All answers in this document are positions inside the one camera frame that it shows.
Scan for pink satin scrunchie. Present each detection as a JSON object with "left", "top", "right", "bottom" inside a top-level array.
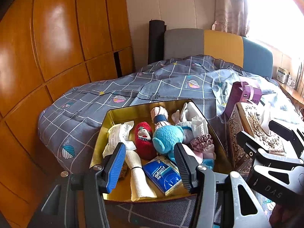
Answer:
[{"left": 190, "top": 134, "right": 214, "bottom": 153}]

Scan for blue Tempo tissue pack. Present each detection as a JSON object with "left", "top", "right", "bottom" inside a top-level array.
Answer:
[{"left": 142, "top": 155, "right": 182, "bottom": 196}]

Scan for cream towel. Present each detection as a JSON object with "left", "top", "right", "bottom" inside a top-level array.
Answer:
[{"left": 125, "top": 150, "right": 157, "bottom": 202}]

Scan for blue plush doll pink dress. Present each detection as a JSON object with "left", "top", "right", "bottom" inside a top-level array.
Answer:
[{"left": 152, "top": 125, "right": 184, "bottom": 163}]

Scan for white plastic packet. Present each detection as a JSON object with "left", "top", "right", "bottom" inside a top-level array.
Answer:
[{"left": 103, "top": 121, "right": 136, "bottom": 157}]

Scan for red santa sock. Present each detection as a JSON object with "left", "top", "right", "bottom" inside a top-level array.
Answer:
[{"left": 135, "top": 121, "right": 157, "bottom": 161}]

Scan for white work gloves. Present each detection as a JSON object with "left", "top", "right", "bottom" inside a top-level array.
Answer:
[{"left": 171, "top": 102, "right": 203, "bottom": 144}]

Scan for pink sock bundle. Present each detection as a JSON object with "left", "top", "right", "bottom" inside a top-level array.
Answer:
[{"left": 150, "top": 106, "right": 171, "bottom": 129}]

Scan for gold tin box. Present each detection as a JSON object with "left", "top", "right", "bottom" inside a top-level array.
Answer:
[{"left": 90, "top": 99, "right": 232, "bottom": 203}]

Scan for grey checked bed quilt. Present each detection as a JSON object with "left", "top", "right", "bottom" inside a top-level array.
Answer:
[{"left": 38, "top": 55, "right": 303, "bottom": 173}]

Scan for ornate gold tissue box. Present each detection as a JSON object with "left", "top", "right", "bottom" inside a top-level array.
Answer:
[{"left": 228, "top": 102, "right": 285, "bottom": 176}]

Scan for purple cardboard box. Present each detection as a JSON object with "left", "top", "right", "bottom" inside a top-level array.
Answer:
[{"left": 224, "top": 81, "right": 262, "bottom": 118}]

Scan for wooden desk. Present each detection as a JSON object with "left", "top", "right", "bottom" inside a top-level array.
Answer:
[{"left": 275, "top": 79, "right": 304, "bottom": 108}]

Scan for grey yellow blue headboard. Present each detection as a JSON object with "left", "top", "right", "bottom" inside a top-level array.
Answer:
[{"left": 164, "top": 28, "right": 273, "bottom": 78}]

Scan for black rolled mat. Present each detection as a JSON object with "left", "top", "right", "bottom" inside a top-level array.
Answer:
[{"left": 148, "top": 20, "right": 166, "bottom": 64}]

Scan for wooden wardrobe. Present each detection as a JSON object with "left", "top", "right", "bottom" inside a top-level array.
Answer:
[{"left": 1, "top": 0, "right": 135, "bottom": 227}]

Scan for pink patterned curtain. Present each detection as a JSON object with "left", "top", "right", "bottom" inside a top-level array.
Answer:
[{"left": 212, "top": 0, "right": 248, "bottom": 36}]

